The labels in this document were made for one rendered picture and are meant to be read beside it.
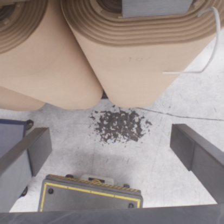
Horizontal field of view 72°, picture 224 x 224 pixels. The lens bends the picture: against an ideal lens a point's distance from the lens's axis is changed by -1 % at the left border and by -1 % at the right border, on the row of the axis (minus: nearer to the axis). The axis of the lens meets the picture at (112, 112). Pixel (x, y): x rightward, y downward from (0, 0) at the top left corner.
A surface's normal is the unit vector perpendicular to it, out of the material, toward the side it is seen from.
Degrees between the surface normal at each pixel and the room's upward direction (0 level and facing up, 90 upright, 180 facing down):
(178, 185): 0
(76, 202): 0
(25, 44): 90
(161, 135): 0
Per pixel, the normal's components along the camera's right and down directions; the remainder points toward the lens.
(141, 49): 0.02, 0.99
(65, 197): -0.09, -0.12
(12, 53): 0.35, 0.93
